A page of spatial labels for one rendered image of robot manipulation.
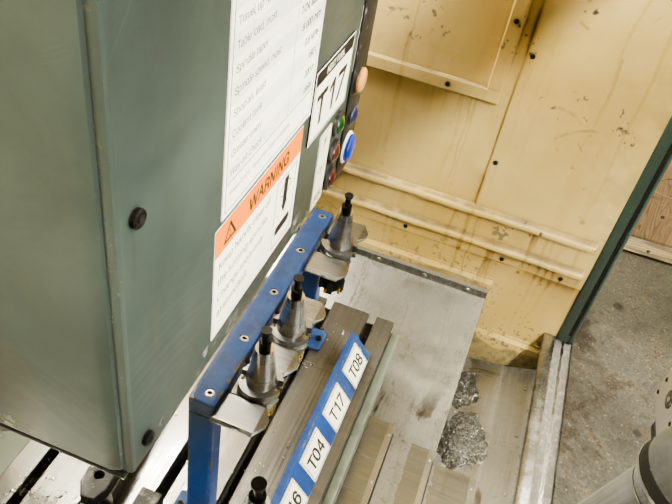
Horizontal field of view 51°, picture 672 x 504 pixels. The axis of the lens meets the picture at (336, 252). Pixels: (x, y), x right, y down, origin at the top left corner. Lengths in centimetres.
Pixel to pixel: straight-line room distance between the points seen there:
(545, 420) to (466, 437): 20
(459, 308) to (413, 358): 17
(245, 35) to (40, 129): 14
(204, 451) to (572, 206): 93
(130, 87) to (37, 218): 8
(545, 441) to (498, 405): 24
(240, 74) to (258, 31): 3
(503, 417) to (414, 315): 32
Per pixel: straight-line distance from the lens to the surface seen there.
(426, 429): 165
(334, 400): 134
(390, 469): 156
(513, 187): 158
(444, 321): 173
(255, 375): 97
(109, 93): 31
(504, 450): 173
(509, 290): 175
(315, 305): 112
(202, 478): 112
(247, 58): 43
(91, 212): 34
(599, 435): 279
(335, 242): 120
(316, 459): 128
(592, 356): 304
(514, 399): 183
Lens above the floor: 201
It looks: 41 degrees down
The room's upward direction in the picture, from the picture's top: 11 degrees clockwise
